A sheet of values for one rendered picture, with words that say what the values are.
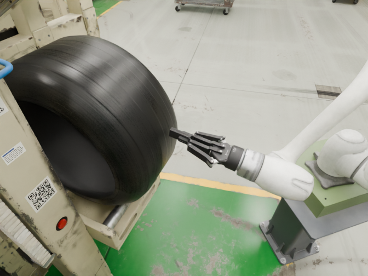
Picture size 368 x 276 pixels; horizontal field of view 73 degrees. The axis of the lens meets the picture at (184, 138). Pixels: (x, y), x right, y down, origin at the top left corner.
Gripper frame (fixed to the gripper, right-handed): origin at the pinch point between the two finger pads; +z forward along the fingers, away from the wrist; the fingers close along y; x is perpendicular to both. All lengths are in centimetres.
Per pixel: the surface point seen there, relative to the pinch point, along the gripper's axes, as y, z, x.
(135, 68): -3.6, 18.5, -15.8
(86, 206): 16, 33, 49
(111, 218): 20.6, 14.7, 35.0
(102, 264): 29, 16, 65
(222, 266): -15, -40, 120
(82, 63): 7.4, 28.0, -19.1
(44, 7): -287, 384, 135
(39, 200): 34.9, 24.6, 7.3
